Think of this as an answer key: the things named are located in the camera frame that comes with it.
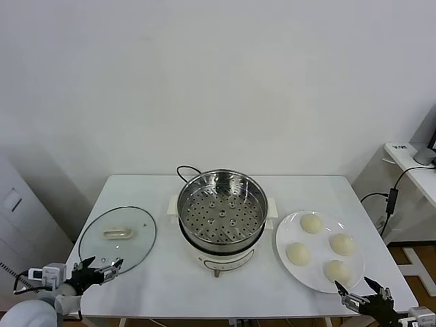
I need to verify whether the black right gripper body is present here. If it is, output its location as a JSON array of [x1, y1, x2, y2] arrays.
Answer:
[[356, 294, 400, 327]]

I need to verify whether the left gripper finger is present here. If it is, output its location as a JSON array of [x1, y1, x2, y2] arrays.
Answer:
[[98, 258, 125, 284], [72, 256, 97, 273]]

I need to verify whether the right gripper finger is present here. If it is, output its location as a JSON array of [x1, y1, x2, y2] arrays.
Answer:
[[333, 279, 366, 312], [363, 275, 393, 302]]

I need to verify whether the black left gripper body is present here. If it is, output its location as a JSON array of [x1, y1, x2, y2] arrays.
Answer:
[[69, 266, 106, 294]]

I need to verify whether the white steamed baozi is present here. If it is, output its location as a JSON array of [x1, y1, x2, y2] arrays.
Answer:
[[299, 213, 324, 235], [328, 233, 357, 257], [322, 260, 353, 284], [285, 242, 311, 266]]

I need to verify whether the glass lid with cream handle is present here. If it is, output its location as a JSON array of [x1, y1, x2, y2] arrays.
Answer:
[[78, 205, 157, 276]]

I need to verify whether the perforated steel steamer basket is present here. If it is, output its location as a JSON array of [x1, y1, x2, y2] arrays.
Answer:
[[168, 168, 279, 255]]

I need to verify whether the white round plate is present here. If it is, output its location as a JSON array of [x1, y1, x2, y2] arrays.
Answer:
[[275, 210, 366, 294]]

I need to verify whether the white cabinet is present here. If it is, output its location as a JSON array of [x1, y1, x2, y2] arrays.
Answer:
[[0, 149, 75, 313]]

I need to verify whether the grey monitor stand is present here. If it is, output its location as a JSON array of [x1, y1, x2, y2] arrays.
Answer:
[[413, 146, 436, 167]]

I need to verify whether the grey computer monitor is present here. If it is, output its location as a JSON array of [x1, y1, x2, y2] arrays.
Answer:
[[409, 104, 436, 151]]

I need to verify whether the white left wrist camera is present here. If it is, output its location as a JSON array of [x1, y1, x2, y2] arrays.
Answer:
[[28, 262, 67, 290]]

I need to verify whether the white desk foot frame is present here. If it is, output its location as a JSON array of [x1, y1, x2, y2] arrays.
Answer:
[[401, 245, 436, 297]]

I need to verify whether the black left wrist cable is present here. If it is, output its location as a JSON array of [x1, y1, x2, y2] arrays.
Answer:
[[12, 270, 52, 296]]

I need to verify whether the black power adapter cable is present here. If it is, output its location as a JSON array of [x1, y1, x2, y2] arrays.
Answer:
[[360, 166, 436, 239]]

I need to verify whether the black cooker power cord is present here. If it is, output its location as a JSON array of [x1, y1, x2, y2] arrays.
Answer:
[[176, 165, 202, 187]]

